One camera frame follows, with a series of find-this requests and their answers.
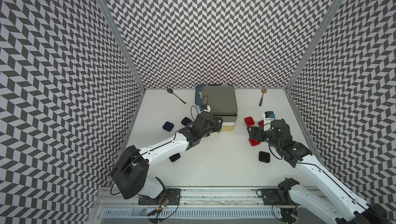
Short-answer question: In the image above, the red brooch box three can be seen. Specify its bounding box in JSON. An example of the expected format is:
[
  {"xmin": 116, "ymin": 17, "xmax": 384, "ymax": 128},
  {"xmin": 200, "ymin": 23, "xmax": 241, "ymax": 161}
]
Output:
[{"xmin": 249, "ymin": 138, "xmax": 260, "ymax": 147}]

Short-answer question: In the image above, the red brooch box one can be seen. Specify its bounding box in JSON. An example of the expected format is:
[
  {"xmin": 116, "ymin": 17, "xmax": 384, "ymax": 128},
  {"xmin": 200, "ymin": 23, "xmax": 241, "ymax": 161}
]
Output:
[{"xmin": 244, "ymin": 116, "xmax": 255, "ymax": 127}]

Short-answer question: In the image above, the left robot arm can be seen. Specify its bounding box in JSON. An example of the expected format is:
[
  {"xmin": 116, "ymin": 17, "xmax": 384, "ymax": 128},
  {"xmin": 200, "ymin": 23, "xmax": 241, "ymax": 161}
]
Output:
[{"xmin": 110, "ymin": 111, "xmax": 223, "ymax": 199}]

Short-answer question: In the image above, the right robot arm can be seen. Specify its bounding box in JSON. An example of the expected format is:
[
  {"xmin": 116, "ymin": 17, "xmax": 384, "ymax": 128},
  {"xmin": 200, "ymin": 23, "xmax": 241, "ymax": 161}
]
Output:
[{"xmin": 247, "ymin": 119, "xmax": 392, "ymax": 224}]

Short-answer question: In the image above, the navy brooch box two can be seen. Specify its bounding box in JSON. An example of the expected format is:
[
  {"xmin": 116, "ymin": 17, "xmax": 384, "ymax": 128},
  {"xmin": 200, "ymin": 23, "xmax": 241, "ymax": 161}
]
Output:
[{"xmin": 181, "ymin": 117, "xmax": 192, "ymax": 127}]

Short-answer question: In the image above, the black brooch box right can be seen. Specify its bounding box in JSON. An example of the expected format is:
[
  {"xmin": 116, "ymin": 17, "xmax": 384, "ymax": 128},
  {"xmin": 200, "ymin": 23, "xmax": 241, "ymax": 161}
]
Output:
[{"xmin": 258, "ymin": 151, "xmax": 271, "ymax": 163}]

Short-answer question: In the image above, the black brooch box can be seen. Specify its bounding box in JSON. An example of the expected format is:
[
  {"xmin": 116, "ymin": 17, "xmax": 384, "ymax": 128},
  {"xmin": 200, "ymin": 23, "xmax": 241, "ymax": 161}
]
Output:
[
  {"xmin": 258, "ymin": 151, "xmax": 271, "ymax": 163},
  {"xmin": 169, "ymin": 153, "xmax": 181, "ymax": 163}
]

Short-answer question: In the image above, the three-tier drawer cabinet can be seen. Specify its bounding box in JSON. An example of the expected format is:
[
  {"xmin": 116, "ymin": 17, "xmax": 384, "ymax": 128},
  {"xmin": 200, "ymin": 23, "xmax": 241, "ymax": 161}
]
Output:
[{"xmin": 202, "ymin": 85, "xmax": 238, "ymax": 132}]

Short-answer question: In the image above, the navy brooch box one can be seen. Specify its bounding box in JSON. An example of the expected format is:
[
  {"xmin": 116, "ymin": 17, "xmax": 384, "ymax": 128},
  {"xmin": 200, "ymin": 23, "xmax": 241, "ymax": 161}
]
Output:
[{"xmin": 163, "ymin": 122, "xmax": 174, "ymax": 132}]

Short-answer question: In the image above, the black brooch box left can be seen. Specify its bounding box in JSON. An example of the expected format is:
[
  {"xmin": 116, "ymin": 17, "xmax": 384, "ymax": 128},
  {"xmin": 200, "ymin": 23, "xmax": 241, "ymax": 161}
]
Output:
[{"xmin": 169, "ymin": 153, "xmax": 181, "ymax": 163}]

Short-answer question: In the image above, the blue tray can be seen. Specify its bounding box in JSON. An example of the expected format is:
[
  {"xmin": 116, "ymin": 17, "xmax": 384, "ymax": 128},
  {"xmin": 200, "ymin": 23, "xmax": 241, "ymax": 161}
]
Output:
[{"xmin": 195, "ymin": 84, "xmax": 205, "ymax": 106}]

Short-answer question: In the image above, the black spoon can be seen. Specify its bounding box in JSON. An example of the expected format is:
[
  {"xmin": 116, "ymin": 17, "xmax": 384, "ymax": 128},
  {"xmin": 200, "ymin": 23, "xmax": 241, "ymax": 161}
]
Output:
[{"xmin": 167, "ymin": 88, "xmax": 186, "ymax": 104}]

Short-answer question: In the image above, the gold spoon teal handle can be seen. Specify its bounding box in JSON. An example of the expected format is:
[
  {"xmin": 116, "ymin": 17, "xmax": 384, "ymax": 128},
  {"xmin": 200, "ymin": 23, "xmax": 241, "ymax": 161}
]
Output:
[{"xmin": 259, "ymin": 89, "xmax": 267, "ymax": 107}]

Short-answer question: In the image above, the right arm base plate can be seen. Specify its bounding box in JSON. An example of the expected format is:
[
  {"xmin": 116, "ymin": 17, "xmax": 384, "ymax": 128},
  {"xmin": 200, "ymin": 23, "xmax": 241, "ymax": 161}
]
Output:
[{"xmin": 256, "ymin": 188, "xmax": 296, "ymax": 206}]

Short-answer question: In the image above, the aluminium corner post right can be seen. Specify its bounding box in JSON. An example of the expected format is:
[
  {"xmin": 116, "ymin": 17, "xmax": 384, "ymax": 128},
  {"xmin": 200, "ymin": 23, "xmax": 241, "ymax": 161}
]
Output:
[{"xmin": 285, "ymin": 0, "xmax": 344, "ymax": 92}]

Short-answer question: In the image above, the aluminium corner post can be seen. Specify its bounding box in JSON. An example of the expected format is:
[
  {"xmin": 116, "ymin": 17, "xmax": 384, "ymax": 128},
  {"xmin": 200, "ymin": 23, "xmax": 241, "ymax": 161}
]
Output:
[
  {"xmin": 285, "ymin": 0, "xmax": 344, "ymax": 92},
  {"xmin": 95, "ymin": 0, "xmax": 145, "ymax": 93}
]

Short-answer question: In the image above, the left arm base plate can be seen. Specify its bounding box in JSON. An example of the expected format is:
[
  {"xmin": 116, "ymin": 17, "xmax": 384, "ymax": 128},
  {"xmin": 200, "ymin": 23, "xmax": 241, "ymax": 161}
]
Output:
[{"xmin": 138, "ymin": 188, "xmax": 181, "ymax": 206}]

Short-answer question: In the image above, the front aluminium rail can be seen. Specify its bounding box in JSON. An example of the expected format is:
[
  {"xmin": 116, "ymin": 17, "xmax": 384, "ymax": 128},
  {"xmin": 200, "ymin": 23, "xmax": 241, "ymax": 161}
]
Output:
[{"xmin": 92, "ymin": 186, "xmax": 350, "ymax": 224}]

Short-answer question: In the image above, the aluminium corner post left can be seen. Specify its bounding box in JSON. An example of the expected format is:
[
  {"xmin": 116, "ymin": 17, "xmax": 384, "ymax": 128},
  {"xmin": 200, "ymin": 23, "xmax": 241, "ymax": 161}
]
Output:
[{"xmin": 95, "ymin": 0, "xmax": 145, "ymax": 93}]

